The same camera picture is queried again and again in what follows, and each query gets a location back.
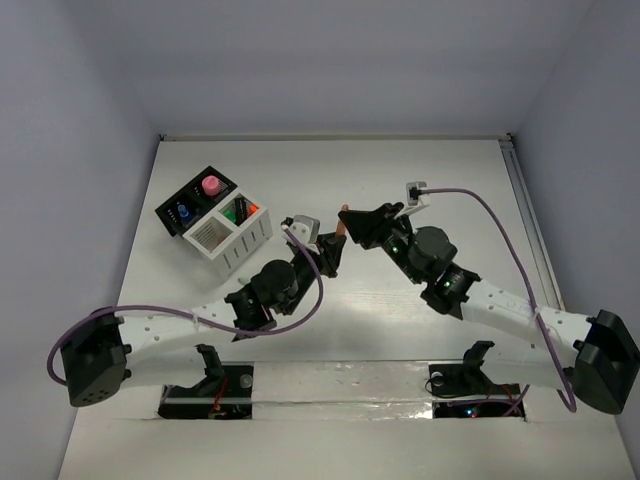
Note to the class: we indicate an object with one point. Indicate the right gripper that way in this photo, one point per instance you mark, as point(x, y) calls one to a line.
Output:
point(368, 229)

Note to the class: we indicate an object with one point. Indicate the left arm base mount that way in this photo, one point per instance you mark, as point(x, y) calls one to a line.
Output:
point(224, 393)

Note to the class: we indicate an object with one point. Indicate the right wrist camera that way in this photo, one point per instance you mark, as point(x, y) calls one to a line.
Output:
point(417, 194)

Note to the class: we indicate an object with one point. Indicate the black slotted organizer box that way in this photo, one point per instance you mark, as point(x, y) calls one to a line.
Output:
point(193, 197)

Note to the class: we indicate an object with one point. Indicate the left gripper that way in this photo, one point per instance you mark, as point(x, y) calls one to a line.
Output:
point(324, 250)

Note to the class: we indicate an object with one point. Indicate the white slotted organizer box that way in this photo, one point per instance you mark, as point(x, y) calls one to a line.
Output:
point(227, 245)

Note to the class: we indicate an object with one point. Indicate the pink-capped clear pencil tube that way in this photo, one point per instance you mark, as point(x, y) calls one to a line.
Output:
point(211, 185)

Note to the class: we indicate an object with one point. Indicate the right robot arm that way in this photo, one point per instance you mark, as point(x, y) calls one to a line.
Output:
point(595, 355)

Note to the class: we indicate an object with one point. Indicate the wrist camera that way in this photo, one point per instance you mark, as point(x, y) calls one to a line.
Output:
point(417, 194)
point(303, 228)

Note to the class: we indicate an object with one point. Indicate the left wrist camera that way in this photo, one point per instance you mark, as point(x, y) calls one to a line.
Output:
point(303, 228)

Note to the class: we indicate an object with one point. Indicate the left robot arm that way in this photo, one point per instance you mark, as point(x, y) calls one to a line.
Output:
point(122, 346)

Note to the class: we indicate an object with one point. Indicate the aluminium side rail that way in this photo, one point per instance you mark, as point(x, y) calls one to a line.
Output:
point(531, 289)

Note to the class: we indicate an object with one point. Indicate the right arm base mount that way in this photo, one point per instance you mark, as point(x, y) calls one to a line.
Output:
point(462, 390)

